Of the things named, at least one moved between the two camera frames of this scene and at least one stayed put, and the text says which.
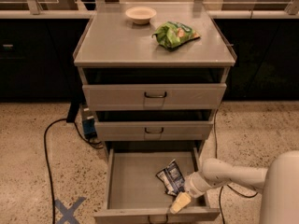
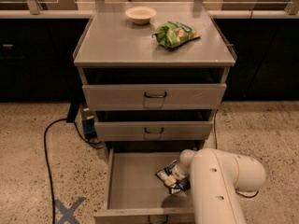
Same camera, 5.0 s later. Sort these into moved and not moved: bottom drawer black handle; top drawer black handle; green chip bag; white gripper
Moved: white gripper
Not moved: top drawer black handle; bottom drawer black handle; green chip bag
